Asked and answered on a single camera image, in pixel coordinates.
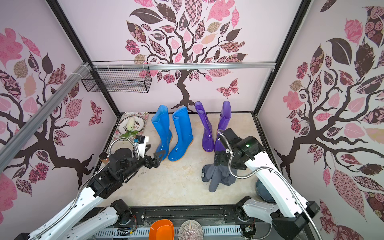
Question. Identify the blue ceramic bowl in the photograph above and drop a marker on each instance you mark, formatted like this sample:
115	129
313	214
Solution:
263	193

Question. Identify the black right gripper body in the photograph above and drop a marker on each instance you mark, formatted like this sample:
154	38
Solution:
223	139

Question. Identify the black wire basket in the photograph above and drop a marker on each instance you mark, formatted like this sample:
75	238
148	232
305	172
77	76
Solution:
118	77

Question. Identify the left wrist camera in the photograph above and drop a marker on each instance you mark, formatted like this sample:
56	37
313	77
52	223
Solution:
140	144

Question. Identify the aluminium rail left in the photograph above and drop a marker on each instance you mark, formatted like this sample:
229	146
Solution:
9	151

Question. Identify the purple boot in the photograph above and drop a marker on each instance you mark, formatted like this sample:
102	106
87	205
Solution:
225	117
207	140

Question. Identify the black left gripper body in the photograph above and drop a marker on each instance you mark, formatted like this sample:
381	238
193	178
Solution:
146	161

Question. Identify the blue boot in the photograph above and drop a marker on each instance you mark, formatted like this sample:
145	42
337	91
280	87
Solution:
184	131
161	122

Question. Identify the grey cloth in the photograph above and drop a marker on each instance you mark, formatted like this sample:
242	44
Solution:
216	175

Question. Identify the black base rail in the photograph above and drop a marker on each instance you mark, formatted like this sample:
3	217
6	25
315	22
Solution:
209	215

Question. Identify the white flower with leaves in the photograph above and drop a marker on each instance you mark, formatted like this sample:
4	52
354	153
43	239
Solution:
129	127

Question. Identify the aluminium rail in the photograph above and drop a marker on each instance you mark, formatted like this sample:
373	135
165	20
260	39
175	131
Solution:
197	66
9	151

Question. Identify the right flexible metal conduit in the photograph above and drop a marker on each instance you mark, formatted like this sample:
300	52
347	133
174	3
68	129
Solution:
255	171

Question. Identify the patterned plate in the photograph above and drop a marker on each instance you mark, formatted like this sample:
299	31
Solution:
141	120

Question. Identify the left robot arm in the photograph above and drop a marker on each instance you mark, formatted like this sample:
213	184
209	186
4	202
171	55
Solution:
66	225

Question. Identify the floral tray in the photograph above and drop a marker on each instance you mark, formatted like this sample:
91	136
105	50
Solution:
144	115

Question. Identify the aluminium rail back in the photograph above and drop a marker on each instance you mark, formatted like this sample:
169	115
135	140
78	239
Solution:
197	66

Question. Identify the orange plastic bowl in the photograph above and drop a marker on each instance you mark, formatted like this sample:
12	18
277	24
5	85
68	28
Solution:
162	230

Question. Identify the brown bottle black cap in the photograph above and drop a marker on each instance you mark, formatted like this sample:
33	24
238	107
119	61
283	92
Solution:
104	158

